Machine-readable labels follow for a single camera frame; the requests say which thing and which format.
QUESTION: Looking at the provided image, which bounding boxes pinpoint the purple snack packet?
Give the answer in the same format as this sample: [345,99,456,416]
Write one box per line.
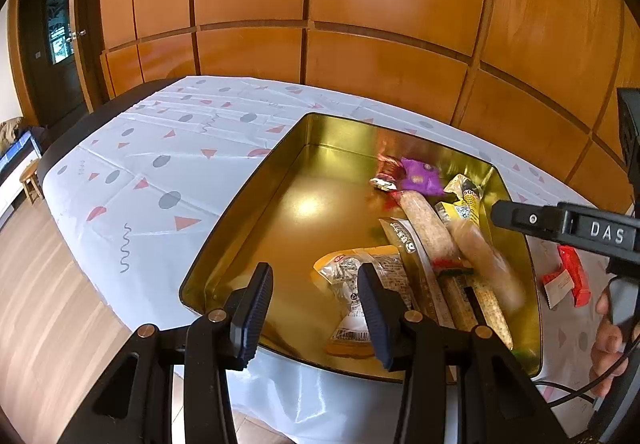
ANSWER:
[400,158,443,197]

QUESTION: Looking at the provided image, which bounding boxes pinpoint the red brown snack bar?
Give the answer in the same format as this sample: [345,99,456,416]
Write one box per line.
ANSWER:
[370,151,406,192]

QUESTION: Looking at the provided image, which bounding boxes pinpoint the black table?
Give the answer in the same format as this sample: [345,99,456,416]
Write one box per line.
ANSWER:
[37,78,181,175]

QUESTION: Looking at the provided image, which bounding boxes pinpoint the white red snack packet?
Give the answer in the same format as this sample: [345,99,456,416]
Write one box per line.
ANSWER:
[542,269,576,309]

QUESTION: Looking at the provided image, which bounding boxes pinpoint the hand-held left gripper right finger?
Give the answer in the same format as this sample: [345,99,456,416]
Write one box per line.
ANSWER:
[357,263,571,444]

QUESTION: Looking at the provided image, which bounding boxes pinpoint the red-ended sesame stick packet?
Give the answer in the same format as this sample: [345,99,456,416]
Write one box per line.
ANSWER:
[390,190,473,275]

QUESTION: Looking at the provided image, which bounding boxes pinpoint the black cable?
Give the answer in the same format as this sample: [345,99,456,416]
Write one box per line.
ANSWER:
[534,349,632,411]

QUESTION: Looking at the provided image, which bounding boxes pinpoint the white low cabinet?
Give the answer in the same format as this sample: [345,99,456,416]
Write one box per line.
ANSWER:
[0,131,43,229]

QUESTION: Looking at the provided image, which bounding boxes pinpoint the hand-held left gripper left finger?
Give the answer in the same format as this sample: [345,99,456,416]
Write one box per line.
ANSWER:
[57,263,275,444]

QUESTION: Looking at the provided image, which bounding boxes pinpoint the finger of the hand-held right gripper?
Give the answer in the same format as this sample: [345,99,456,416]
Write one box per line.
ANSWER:
[490,200,640,252]

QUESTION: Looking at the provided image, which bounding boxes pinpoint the small wooden stool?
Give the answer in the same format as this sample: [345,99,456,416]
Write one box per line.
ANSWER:
[20,159,47,205]

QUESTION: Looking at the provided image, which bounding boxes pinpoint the pale sesame stick packet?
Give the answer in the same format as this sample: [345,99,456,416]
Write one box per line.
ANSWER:
[447,219,526,312]

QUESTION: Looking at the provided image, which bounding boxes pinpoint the yellow black snack packet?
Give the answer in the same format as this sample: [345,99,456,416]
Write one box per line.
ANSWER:
[435,174,483,225]

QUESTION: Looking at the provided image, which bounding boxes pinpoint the orange cookie packet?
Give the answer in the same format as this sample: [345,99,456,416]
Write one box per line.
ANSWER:
[314,248,401,358]

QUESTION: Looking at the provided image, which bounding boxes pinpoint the gold tin box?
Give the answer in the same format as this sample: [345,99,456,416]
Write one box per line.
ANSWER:
[179,113,543,382]

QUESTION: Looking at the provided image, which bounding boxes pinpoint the long clear snack packet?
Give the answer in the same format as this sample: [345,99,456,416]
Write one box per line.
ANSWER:
[377,218,456,329]

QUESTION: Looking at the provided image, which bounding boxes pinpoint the green-ended sesame stick packet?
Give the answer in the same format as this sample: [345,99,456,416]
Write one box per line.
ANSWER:
[435,266,516,350]

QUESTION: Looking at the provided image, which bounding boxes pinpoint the dark door with window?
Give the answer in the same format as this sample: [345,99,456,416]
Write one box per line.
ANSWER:
[17,0,93,127]

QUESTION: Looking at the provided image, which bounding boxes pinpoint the patterned pale tablecloth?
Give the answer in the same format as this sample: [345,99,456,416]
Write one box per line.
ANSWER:
[42,74,640,444]

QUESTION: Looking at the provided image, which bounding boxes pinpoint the person's right hand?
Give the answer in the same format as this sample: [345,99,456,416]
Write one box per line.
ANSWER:
[590,286,637,397]

